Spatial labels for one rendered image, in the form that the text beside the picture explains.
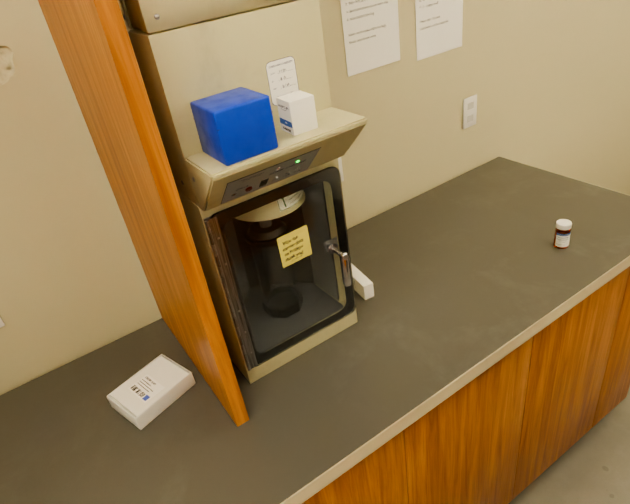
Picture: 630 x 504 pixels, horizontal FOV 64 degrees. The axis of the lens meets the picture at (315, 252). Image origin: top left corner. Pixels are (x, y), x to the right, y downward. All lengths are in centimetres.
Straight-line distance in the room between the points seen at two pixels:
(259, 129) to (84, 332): 87
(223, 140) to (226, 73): 15
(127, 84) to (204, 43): 18
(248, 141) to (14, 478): 87
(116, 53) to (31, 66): 53
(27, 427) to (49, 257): 40
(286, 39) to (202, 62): 16
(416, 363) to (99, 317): 85
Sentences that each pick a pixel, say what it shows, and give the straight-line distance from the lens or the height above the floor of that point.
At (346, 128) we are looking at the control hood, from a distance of 94.
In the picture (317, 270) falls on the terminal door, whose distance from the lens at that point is 115.
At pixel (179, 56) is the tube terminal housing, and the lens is 90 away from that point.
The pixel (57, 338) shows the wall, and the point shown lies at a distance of 151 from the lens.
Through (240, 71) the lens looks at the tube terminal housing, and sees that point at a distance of 94.
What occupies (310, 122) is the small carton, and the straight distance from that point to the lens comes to 93.
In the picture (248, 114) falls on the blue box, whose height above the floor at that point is 158.
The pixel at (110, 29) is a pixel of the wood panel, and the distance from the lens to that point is 77.
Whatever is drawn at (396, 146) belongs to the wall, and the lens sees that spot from 181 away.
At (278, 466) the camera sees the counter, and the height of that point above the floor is 94.
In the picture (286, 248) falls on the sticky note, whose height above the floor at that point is 125.
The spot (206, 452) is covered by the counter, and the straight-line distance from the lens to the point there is 115.
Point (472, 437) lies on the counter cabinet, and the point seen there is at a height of 62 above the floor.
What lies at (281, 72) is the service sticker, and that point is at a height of 160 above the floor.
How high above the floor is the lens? 182
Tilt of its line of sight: 32 degrees down
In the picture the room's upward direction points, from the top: 9 degrees counter-clockwise
